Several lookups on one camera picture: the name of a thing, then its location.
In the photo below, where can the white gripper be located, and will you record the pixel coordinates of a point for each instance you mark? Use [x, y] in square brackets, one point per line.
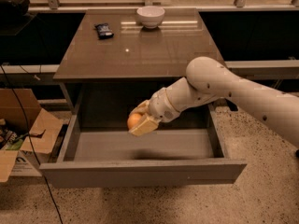
[160, 104]

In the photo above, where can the orange fruit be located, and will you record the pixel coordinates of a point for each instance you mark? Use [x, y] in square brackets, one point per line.
[133, 120]

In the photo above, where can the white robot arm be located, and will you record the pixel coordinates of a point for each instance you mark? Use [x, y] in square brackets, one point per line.
[206, 81]

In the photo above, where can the open grey top drawer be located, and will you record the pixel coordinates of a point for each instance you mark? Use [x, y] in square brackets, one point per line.
[99, 152]

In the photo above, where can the grey cabinet with glossy top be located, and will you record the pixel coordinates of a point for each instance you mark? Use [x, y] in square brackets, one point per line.
[104, 79]

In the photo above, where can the dark blue snack packet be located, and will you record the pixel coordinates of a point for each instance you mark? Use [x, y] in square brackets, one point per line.
[103, 31]

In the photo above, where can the white ceramic bowl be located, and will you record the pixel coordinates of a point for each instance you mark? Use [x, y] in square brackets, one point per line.
[150, 16]

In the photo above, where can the brown cardboard box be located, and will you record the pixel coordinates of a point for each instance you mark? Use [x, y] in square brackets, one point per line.
[24, 114]

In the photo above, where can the packets inside cardboard box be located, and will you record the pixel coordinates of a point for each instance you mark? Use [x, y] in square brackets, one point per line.
[9, 140]

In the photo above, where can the black object on ledge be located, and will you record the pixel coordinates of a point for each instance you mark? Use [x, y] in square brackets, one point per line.
[14, 16]

